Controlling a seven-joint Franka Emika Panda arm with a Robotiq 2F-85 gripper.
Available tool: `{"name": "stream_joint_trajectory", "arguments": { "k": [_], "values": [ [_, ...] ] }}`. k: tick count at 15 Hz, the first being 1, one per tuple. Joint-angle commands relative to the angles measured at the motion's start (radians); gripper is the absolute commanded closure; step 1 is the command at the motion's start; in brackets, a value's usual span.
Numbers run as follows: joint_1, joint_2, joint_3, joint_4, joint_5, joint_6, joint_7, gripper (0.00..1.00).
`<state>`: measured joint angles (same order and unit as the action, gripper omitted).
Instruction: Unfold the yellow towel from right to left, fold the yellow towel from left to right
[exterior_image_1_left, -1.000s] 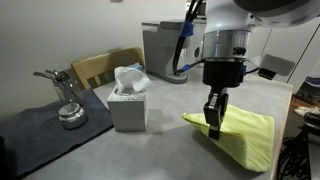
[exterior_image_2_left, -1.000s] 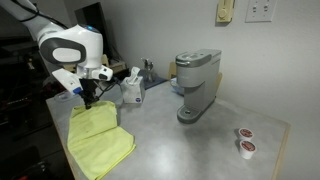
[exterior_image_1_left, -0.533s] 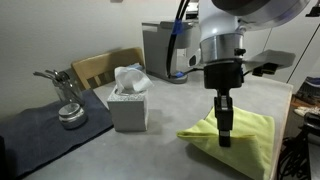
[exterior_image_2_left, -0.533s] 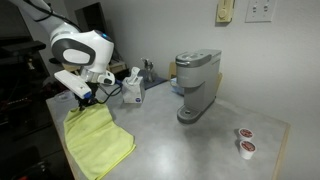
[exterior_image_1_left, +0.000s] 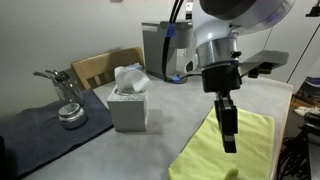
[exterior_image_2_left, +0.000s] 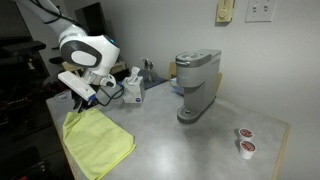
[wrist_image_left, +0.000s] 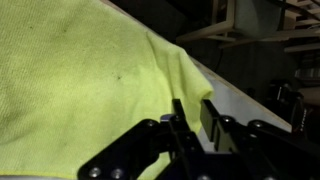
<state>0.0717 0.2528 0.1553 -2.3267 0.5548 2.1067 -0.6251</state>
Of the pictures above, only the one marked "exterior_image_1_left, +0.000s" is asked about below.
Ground wooden chair back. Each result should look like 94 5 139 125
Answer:
70 46 147 91

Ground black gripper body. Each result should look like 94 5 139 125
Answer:
201 60 243 94

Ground grey tissue box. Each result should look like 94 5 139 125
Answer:
106 63 154 133

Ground black metal stand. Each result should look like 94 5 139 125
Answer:
301 111 320 146

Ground light blue package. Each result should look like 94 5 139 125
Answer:
128 62 144 73

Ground yellow microfiber towel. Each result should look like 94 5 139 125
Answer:
168 105 276 180

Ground round silver metal container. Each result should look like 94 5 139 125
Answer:
58 102 88 131

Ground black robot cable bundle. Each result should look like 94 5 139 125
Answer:
161 0 204 84

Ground grey pod coffee maker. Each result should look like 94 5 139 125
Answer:
141 19 201 81

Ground clear glass jar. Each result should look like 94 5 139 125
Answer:
51 74 86 108

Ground wrist camera mount plate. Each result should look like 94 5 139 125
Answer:
238 49 290 79

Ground metal utensils in jar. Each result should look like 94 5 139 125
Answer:
32 69 72 88

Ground black tangled floor cables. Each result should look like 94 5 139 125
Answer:
277 131 313 180

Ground dark blue cloth mat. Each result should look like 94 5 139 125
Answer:
0 88 114 179

